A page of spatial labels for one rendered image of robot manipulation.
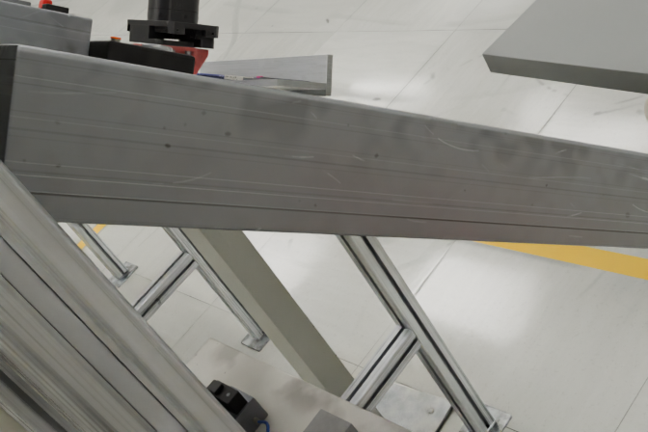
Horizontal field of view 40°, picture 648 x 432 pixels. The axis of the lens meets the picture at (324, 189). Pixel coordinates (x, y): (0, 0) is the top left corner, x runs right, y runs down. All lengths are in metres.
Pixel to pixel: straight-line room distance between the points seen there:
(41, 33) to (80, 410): 0.41
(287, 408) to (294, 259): 1.34
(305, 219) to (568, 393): 1.36
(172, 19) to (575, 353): 1.08
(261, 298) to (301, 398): 0.48
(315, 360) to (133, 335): 1.33
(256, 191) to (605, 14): 1.13
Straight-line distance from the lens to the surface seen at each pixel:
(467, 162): 0.47
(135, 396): 0.33
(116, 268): 2.82
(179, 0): 1.02
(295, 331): 1.59
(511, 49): 1.48
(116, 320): 0.31
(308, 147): 0.40
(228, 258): 1.47
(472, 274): 2.04
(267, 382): 1.12
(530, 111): 2.42
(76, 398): 0.32
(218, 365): 1.20
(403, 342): 1.50
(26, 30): 0.68
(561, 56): 1.41
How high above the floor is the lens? 1.32
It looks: 31 degrees down
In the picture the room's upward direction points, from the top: 34 degrees counter-clockwise
